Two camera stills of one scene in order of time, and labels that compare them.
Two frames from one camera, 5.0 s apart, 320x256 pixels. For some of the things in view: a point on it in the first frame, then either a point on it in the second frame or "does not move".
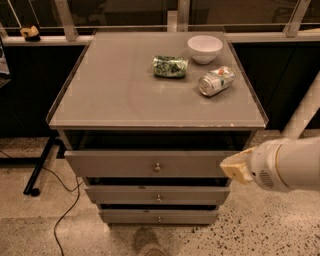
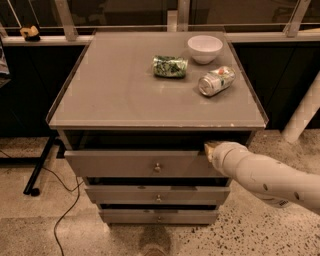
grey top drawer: x=146 y=163 does not move
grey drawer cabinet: x=146 y=119 does not move
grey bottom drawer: x=158 y=216 does not move
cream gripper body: x=262 y=164 to x=218 y=156
